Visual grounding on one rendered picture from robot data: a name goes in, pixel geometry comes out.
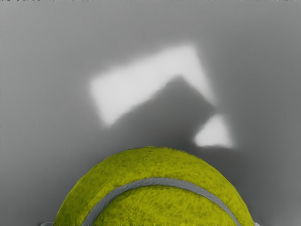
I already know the yellow-green tennis ball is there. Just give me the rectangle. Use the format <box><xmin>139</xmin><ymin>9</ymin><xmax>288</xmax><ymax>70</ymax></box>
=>
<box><xmin>53</xmin><ymin>146</ymin><xmax>255</xmax><ymax>226</ymax></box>

